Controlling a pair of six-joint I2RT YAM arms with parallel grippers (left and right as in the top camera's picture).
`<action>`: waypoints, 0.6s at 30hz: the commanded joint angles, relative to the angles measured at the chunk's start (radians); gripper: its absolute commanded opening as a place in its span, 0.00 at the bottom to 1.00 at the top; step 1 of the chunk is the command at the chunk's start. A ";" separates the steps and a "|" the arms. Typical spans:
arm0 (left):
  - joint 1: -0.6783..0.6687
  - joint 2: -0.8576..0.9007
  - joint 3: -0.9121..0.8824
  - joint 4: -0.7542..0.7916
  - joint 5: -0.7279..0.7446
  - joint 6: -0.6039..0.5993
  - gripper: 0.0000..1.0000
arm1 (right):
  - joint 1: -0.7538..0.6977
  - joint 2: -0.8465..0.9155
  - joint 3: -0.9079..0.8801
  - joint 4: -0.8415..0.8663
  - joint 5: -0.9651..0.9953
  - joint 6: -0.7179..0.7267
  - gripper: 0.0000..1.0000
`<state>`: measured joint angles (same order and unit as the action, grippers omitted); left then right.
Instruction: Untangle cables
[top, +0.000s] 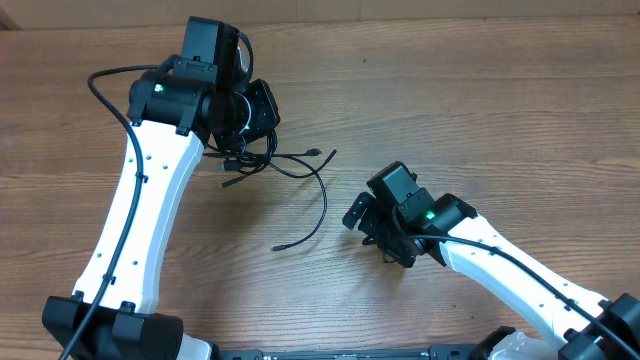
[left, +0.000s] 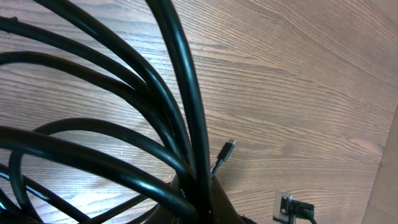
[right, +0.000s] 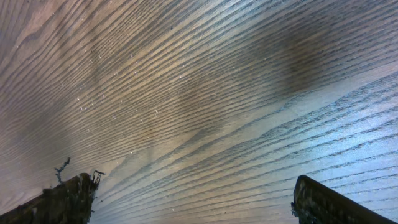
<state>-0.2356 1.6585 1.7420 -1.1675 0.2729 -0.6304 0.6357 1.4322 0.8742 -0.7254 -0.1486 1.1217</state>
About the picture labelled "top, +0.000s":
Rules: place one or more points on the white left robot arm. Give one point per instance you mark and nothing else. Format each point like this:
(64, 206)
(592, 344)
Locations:
(204, 94)

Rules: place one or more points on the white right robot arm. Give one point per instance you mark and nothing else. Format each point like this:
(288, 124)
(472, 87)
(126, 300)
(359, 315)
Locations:
(404, 221)

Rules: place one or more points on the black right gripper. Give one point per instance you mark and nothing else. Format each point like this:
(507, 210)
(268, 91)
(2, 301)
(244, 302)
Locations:
(372, 228)

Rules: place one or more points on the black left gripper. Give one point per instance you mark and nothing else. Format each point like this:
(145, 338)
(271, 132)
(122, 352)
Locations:
(268, 115)

